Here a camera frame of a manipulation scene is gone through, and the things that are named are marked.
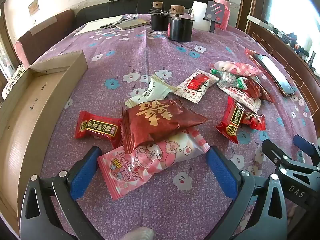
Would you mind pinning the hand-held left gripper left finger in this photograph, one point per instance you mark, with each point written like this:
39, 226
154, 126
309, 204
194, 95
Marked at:
82, 172

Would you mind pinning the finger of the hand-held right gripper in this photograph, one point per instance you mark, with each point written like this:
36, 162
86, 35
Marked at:
303, 145
272, 148

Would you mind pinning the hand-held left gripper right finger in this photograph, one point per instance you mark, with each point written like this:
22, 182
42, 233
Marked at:
220, 172

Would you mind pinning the red candy packet black label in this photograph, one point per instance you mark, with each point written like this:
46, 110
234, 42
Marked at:
97, 127
231, 122

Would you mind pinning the pink cartoon snack packet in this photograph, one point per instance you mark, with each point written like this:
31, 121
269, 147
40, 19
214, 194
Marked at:
155, 160

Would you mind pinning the cardboard box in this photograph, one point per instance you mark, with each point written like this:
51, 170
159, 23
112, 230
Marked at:
25, 120

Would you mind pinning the dark red gold-print packet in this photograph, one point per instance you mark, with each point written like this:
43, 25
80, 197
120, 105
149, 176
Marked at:
160, 122

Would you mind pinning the white and green snack packet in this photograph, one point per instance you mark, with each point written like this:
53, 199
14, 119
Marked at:
152, 92

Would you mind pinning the dark red snack packet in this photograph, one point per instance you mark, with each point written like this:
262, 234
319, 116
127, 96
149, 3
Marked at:
258, 90

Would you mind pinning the white and red snack packet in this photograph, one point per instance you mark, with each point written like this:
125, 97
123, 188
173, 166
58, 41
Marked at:
242, 96

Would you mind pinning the black smartphone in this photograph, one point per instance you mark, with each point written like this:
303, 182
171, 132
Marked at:
275, 75

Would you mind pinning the green clear-wrapped candy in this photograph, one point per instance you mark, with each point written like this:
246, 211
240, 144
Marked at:
228, 78

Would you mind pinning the white cloth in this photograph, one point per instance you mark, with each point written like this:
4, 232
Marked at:
140, 233

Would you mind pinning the pink checked snack packet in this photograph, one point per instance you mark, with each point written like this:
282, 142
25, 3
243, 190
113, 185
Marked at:
240, 68

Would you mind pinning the white packet red label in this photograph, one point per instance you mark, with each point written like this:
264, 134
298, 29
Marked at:
197, 85

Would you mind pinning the red plastic wrapper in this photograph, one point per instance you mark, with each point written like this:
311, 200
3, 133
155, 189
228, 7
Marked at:
250, 54

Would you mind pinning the wooden sideboard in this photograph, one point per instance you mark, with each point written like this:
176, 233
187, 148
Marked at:
287, 47

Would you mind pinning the patterned blanket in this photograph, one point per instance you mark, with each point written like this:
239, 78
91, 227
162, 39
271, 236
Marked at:
13, 80

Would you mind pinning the purple floral tablecloth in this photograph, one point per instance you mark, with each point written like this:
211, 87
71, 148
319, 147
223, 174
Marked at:
175, 55

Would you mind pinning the pink thermos bottle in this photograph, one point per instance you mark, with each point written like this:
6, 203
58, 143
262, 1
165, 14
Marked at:
226, 17

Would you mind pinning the wooden door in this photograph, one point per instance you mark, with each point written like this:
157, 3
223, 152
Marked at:
5, 55

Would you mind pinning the brown armchair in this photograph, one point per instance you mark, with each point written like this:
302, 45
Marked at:
42, 37

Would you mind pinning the white paper sheet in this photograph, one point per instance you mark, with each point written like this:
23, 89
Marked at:
95, 26

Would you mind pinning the black canister red label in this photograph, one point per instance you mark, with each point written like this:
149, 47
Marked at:
178, 30

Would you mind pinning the black pen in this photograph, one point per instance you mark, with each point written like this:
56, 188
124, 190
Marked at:
125, 20
108, 25

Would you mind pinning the black phone stand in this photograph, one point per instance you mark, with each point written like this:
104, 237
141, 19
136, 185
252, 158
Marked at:
215, 10

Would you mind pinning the white plastic container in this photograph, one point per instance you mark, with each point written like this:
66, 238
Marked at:
200, 15

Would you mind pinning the brown notebook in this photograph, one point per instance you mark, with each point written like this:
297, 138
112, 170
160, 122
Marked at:
132, 23

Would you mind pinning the black canister wooden cap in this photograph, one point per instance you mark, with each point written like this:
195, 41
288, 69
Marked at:
157, 22

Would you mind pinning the black sofa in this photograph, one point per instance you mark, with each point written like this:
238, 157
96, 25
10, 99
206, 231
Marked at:
100, 10

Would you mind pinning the small wall plaque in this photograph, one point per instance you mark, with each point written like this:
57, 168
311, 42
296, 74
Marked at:
33, 7

